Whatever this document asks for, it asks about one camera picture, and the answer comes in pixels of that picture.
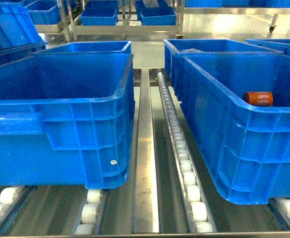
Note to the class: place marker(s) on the orange cylindrical cap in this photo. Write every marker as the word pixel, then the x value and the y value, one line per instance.
pixel 258 98

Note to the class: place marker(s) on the stainless steel shelf rack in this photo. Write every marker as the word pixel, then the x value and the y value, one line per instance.
pixel 74 211

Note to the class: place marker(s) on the blue bin behind left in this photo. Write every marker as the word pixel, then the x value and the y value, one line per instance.
pixel 90 48

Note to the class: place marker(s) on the blue bin behind right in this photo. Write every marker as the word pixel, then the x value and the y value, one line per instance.
pixel 176 49

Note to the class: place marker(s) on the left blue plastic bin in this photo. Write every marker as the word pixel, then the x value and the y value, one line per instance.
pixel 66 119

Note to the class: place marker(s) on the blue plastic bin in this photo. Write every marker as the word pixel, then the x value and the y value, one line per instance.
pixel 246 148
pixel 66 119

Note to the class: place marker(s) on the steel divider bar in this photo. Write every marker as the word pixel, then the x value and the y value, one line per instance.
pixel 146 207

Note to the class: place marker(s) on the right blue plastic bin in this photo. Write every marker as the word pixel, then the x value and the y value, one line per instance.
pixel 246 148

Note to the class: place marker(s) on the steel roller rail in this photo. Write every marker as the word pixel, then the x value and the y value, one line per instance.
pixel 197 212

